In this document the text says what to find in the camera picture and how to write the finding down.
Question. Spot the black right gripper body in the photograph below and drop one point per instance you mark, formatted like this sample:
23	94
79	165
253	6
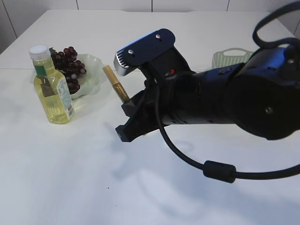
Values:
141	112

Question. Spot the gold glitter marker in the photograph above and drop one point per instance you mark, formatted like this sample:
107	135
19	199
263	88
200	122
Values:
116	85

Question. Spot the yellow oil bottle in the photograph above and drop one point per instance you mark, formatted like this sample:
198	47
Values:
51	86

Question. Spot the purple grape bunch with leaf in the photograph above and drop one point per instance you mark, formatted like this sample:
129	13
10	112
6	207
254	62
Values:
70	66

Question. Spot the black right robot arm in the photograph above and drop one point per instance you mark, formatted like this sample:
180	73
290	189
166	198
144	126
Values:
261	96

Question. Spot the translucent green wavy plate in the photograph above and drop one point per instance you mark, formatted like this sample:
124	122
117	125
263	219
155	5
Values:
91	82

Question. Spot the pale green woven basket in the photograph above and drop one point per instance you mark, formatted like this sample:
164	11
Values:
229	57

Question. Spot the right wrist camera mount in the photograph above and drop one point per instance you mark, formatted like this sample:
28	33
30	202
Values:
142	50

